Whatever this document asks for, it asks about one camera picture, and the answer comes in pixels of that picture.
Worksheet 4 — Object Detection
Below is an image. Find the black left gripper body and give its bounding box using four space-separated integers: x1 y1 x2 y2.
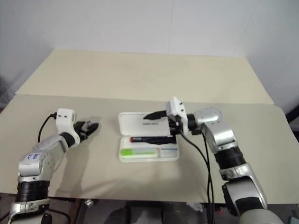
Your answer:
74 121 86 142

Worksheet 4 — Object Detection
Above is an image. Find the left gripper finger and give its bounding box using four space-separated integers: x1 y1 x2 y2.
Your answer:
82 127 99 141
80 120 100 133

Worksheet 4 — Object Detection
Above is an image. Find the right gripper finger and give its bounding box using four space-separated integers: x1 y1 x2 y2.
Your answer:
149 136 176 146
142 110 168 121

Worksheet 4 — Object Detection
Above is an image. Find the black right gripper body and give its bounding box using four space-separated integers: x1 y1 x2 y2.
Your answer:
167 117 183 136

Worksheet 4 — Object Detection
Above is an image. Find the white hinged pencil case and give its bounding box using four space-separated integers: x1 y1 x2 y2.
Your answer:
117 112 180 163

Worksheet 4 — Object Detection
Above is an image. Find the black marker with red cap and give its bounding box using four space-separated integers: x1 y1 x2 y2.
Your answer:
129 136 164 144

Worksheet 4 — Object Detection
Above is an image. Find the green and white eraser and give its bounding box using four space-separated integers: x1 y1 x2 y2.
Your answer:
120 147 160 159

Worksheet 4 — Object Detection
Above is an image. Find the beige table mat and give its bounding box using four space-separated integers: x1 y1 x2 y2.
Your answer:
0 93 299 204

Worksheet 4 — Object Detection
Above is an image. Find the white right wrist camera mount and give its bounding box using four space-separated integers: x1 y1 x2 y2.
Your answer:
165 96 189 136

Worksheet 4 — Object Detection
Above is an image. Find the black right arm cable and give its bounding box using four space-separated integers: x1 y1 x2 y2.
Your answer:
202 134 217 224
176 120 214 224

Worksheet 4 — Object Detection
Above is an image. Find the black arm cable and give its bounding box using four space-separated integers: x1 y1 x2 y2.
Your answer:
37 112 58 142
176 120 214 224
202 134 217 224

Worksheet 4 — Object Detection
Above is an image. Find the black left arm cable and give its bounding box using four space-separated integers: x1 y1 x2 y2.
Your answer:
37 112 58 142

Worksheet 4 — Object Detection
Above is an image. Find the dark frame beside table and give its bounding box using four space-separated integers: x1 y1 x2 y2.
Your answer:
285 92 299 125

